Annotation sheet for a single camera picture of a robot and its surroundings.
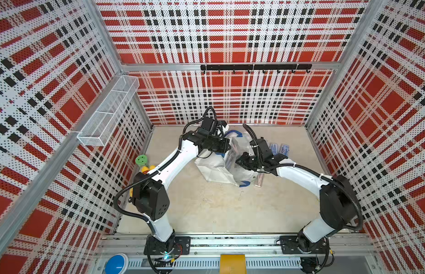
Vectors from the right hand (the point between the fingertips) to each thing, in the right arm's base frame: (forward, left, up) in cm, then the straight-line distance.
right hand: (238, 162), depth 86 cm
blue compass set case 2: (+18, -31, -14) cm, 38 cm away
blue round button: (-42, +52, -11) cm, 67 cm away
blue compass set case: (+19, -24, -13) cm, 33 cm away
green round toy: (+7, +56, -9) cm, 57 cm away
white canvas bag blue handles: (-9, +8, +11) cm, 16 cm away
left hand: (+3, +3, +9) cm, 10 cm away
